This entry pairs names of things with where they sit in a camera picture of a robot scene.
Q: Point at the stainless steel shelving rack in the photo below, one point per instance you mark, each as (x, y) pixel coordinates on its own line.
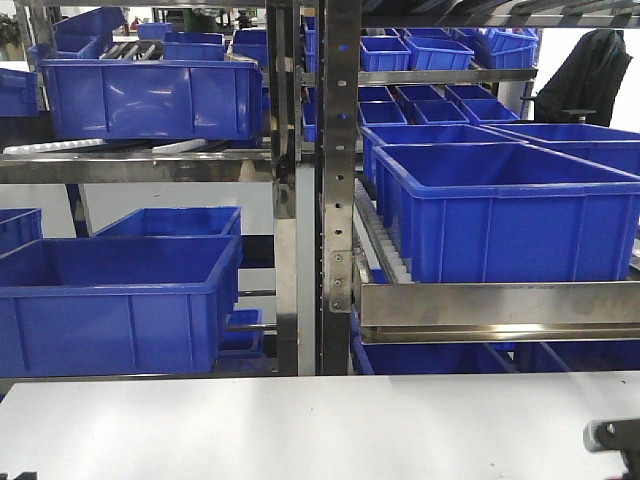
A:
(466, 312)

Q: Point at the blue bin behind lower left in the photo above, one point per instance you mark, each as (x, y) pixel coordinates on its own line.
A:
(191, 221)

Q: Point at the blue bin behind front right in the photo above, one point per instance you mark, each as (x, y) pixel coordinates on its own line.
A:
(421, 134)

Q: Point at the large blue bin front right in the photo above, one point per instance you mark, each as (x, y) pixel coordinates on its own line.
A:
(505, 212)

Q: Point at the large blue bin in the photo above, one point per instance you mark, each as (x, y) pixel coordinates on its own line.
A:
(112, 306)
(174, 99)
(505, 212)

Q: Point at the small blue bin middle shelf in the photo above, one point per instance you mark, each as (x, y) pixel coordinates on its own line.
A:
(437, 112)

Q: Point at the small blue bin shelf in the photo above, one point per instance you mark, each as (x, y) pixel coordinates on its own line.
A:
(384, 53)
(437, 112)

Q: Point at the small blue bin upper shelf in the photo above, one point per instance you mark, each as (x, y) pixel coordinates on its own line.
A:
(384, 53)

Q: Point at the blue bin bottom right shelf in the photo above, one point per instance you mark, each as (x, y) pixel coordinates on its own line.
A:
(415, 359)

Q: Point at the small blue bin upper middle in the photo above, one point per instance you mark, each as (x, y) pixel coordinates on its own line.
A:
(427, 53)

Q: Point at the small blue bin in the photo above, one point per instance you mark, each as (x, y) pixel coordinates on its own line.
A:
(499, 48)
(427, 53)

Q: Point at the large blue bin lower left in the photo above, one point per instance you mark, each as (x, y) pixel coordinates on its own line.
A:
(112, 306)

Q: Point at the large blue bin upper left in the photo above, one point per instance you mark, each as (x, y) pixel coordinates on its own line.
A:
(174, 99)

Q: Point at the small blue bin upper right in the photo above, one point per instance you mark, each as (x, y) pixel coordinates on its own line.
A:
(499, 48)

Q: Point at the blue bin left edge lower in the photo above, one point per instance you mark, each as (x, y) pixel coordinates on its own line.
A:
(19, 227)

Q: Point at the blue bin edge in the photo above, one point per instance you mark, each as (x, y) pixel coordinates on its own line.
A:
(18, 93)
(19, 227)

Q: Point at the blue bin far right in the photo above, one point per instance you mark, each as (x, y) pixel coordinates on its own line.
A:
(614, 148)

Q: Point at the black jacket on chair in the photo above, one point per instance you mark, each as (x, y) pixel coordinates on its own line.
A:
(588, 79)

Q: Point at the blue bin far left edge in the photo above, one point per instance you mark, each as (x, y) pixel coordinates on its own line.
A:
(18, 93)

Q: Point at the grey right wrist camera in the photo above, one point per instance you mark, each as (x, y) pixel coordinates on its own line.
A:
(612, 435)

